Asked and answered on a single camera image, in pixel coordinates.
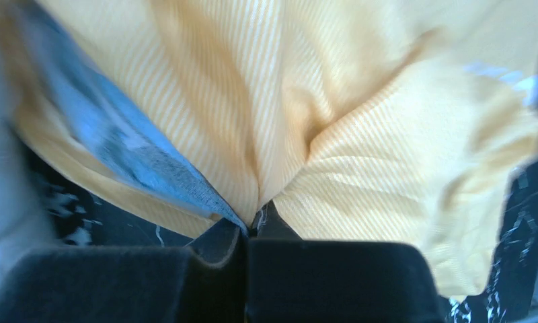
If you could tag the white pillow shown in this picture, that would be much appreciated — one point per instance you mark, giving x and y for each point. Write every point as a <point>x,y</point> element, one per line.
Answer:
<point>24,224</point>

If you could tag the blue and yellow pillowcase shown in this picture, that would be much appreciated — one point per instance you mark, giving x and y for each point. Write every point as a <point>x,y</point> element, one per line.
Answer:
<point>384,121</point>

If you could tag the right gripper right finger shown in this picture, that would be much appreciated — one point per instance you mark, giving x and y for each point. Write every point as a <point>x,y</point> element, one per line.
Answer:
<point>294,280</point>

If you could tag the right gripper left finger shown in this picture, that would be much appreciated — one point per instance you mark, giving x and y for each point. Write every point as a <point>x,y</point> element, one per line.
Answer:
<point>201,282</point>

